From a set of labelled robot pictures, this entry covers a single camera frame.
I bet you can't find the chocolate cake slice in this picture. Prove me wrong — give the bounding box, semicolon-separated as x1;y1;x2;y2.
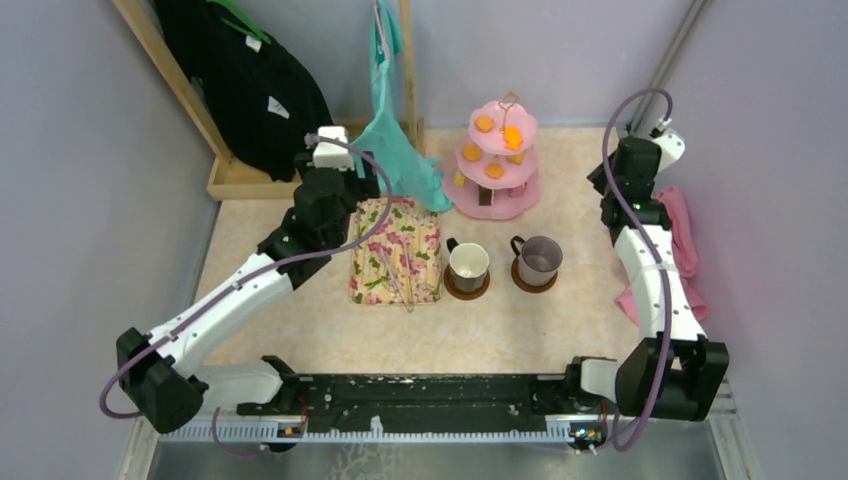
478;187;494;207

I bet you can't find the yellow cheese wedge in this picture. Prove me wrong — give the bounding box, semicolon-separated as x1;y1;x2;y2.
453;170;466;187

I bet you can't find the cream mug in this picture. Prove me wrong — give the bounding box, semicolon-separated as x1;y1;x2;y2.
446;238;490;291

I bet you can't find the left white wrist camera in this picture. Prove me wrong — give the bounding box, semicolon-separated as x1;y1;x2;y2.
305;125;355;171

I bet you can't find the pink three-tier cake stand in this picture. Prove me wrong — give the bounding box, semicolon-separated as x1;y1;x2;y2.
442;91;540;220

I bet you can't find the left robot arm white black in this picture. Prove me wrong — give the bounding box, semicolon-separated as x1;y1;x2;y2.
99;151;388;434

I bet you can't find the floral serving tray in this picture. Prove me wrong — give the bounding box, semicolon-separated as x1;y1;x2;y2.
349;197;442;310

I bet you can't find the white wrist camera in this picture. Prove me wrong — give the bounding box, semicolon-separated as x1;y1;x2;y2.
305;125;355;171
649;118;686;173

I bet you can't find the teal hanging garment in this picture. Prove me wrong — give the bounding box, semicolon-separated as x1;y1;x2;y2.
353;1;453;213

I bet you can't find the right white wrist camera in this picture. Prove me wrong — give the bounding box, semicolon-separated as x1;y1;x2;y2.
649;118;686;173

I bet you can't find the purple mug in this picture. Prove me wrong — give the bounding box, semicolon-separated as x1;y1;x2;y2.
510;236;563;285

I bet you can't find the round orange cookie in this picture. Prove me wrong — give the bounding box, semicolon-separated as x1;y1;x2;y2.
484;162;505;179

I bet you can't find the brown saucer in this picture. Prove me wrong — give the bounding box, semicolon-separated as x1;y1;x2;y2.
443;266;491;301
510;260;558;294

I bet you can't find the small orange pastry top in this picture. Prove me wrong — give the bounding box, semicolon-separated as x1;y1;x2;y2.
474;114;495;133

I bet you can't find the yellow square biscuit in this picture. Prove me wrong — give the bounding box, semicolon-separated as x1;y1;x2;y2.
507;151;526;165

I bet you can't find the wooden clothes rack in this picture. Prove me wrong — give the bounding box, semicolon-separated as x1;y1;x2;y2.
112;0;425;201

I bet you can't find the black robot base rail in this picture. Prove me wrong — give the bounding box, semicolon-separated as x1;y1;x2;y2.
236;374;610;453

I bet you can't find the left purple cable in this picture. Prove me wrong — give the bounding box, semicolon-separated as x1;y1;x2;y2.
98;135;395;460

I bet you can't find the small brown cookie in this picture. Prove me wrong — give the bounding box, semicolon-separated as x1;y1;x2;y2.
461;144;483;162

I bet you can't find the orange croissant pastry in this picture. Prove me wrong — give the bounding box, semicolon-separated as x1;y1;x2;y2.
502;126;523;151

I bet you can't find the black hanging garment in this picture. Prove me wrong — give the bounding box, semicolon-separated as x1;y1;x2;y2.
153;0;333;182

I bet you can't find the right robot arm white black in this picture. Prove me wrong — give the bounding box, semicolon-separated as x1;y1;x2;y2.
563;131;729;421

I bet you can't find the pink crumpled cloth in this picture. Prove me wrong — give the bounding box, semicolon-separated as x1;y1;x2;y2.
655;186;709;322

